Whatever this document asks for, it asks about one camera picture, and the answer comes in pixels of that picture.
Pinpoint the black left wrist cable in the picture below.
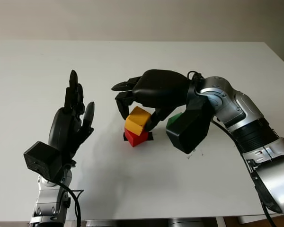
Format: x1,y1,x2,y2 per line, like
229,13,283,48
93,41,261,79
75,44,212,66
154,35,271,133
53,179,85,227

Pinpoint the red block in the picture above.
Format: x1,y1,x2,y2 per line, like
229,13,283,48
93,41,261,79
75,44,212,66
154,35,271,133
124,128,149,148

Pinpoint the green block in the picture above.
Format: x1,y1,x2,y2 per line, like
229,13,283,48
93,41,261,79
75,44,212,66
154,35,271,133
167,112,184,129

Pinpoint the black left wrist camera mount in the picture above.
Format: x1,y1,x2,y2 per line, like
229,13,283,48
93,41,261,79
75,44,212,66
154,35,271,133
23,141,63,179

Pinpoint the dark grey robot torso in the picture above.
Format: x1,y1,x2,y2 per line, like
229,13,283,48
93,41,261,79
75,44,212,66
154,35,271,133
84,218,220,227

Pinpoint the yellow block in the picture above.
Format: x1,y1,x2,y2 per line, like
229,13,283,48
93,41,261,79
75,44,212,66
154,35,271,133
124,106,152,137

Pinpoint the black tape mark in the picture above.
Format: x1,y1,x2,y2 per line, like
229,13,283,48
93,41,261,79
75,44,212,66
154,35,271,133
123,132,154,142

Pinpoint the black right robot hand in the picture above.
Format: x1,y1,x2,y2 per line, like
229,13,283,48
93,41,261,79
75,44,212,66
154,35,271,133
111,69,189,132

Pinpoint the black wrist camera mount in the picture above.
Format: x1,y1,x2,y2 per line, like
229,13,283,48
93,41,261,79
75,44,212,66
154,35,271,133
23,141,63,179
166,81,215,155

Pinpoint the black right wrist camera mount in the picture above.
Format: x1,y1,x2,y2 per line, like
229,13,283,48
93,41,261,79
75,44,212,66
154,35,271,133
166,81,215,155

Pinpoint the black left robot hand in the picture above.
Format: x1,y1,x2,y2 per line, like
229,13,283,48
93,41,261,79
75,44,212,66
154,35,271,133
49,69,96,167

